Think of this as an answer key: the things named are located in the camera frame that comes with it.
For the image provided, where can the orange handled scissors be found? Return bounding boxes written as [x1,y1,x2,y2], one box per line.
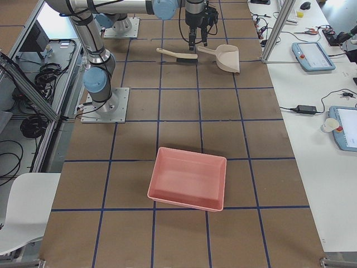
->
[294,28,318,35]

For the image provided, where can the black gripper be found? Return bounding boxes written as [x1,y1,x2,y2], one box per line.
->
[185,0,219,50]

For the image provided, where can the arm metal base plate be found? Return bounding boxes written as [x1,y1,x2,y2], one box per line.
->
[81,88,130,123]
[103,17,140,39]

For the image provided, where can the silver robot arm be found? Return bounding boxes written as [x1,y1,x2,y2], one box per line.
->
[47,1,218,116]

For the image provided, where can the cream hand brush black bristles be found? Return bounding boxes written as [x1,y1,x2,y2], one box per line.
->
[156,47,198,64]

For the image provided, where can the white chair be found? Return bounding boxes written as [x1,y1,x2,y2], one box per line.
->
[1,173,61,255]

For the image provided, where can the pink plastic bin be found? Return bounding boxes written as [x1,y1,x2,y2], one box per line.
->
[147,147,227,212]

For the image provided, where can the black power adapter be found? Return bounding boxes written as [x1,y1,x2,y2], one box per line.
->
[294,105,317,114]

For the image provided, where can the white paper cup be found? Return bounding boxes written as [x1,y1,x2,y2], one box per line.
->
[320,117,340,133]

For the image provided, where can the blue teach pendant far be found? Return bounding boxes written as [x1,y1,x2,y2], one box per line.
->
[291,42,335,72]

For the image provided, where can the blue teach pendant near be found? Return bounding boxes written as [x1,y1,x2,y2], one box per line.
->
[329,106,356,152]

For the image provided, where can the blue teach pendant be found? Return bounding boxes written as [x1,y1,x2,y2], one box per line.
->
[291,42,335,72]
[329,106,356,152]

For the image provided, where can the aluminium frame post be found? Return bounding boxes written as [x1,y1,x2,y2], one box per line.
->
[261,0,295,64]

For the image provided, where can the cream plastic dustpan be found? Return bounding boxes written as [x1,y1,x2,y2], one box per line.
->
[197,44,240,73]

